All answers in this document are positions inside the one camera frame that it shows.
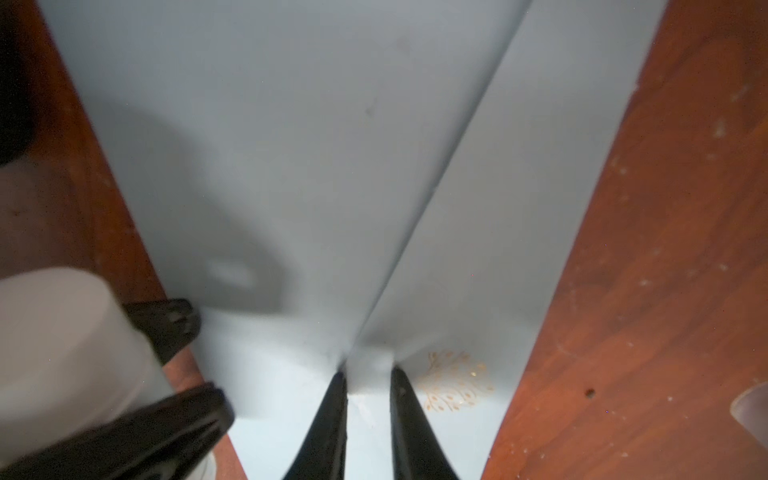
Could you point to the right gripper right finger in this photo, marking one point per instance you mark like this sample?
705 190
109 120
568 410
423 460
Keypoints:
416 451

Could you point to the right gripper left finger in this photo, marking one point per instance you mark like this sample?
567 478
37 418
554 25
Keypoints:
323 451

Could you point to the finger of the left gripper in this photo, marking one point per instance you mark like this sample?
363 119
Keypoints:
164 440
170 325

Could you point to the white glue stick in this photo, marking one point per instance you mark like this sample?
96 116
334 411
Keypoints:
71 361

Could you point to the red black pipe wrench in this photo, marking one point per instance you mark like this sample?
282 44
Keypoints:
17 113

